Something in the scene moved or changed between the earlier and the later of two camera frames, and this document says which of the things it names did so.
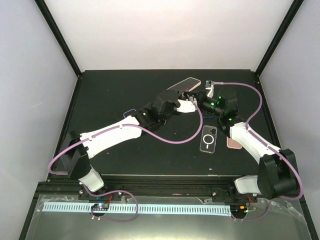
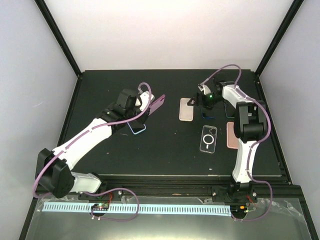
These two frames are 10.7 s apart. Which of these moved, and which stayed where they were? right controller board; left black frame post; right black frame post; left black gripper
Moved: left black gripper
Stayed: right controller board; left black frame post; right black frame post
